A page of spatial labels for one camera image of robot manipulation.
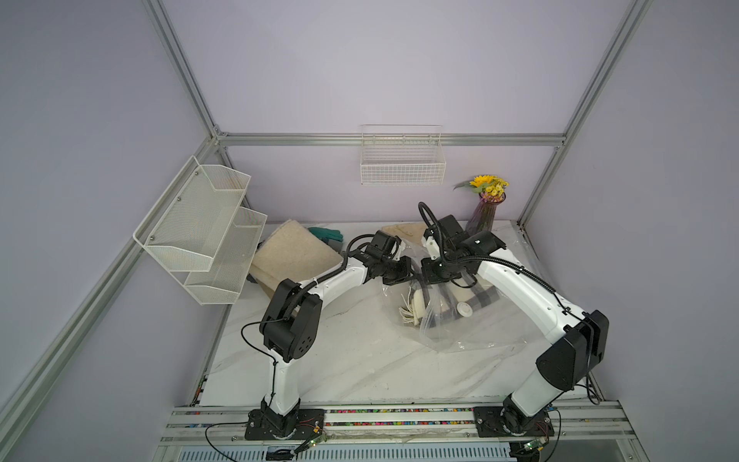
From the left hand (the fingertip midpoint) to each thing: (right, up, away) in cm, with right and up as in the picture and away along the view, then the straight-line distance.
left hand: (416, 277), depth 88 cm
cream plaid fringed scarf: (+8, -8, 0) cm, 12 cm away
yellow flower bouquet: (+28, +30, +10) cm, 42 cm away
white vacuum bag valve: (+16, -10, +2) cm, 19 cm away
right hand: (+3, 0, -8) cm, 8 cm away
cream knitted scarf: (-42, +8, +7) cm, 44 cm away
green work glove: (-33, +15, +26) cm, 45 cm away
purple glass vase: (+28, +21, +18) cm, 40 cm away
